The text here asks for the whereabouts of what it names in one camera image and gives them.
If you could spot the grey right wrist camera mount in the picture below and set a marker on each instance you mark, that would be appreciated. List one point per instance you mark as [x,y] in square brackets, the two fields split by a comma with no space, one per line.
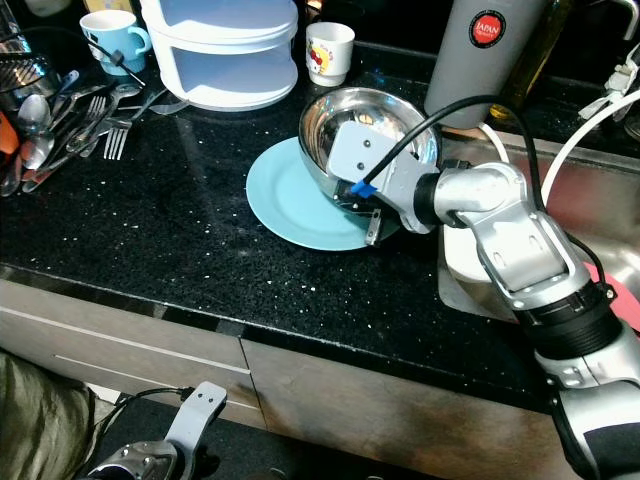
[380,160]

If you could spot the white plastic stacked container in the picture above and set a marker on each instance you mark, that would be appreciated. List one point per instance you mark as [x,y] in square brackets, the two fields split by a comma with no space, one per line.
[220,60]

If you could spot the pink plate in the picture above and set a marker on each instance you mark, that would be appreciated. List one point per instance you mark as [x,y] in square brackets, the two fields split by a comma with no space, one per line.
[622,300]

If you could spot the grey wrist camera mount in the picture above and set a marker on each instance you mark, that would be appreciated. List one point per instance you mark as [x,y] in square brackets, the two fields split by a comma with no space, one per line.
[380,160]
[200,410]

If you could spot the orange black hand tool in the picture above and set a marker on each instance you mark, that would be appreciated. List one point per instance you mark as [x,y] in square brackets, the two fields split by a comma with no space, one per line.
[6,135]

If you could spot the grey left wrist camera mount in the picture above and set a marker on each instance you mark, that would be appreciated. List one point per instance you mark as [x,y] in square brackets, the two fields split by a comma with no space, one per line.
[200,410]

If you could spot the stainless steel bowl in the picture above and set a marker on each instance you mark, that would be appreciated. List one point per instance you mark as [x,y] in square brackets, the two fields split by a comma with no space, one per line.
[370,105]

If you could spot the olive green cloth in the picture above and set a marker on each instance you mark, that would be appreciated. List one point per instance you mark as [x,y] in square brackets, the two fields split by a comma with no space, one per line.
[40,415]

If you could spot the white plate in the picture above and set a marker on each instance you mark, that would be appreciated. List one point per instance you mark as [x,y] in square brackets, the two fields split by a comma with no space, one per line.
[465,255]

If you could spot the white cartoon print cup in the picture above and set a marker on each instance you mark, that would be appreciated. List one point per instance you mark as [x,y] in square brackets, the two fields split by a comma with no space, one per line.
[330,55]

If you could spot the brown wooden drawer front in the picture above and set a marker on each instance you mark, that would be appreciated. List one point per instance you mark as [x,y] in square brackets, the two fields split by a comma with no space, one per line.
[80,330]
[390,410]

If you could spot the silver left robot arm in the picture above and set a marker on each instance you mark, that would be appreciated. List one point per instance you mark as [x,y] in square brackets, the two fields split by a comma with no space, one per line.
[135,462]

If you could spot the silver metal fork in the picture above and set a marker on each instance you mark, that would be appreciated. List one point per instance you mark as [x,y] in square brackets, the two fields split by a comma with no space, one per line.
[170,105]
[116,143]
[93,110]

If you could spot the grey thermos bottle red label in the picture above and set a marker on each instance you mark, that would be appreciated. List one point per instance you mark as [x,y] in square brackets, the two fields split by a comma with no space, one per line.
[480,70]

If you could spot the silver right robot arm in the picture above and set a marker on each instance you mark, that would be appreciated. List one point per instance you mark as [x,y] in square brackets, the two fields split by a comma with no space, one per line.
[520,240]

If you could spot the yellow oil bottle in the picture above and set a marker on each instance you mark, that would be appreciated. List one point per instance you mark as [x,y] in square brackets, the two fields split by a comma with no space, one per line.
[545,50]

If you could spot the blue ceramic mug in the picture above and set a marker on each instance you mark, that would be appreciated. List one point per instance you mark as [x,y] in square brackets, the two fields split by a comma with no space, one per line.
[108,42]

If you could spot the light blue plate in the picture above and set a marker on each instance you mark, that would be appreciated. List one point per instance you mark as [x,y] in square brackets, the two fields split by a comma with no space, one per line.
[290,200]

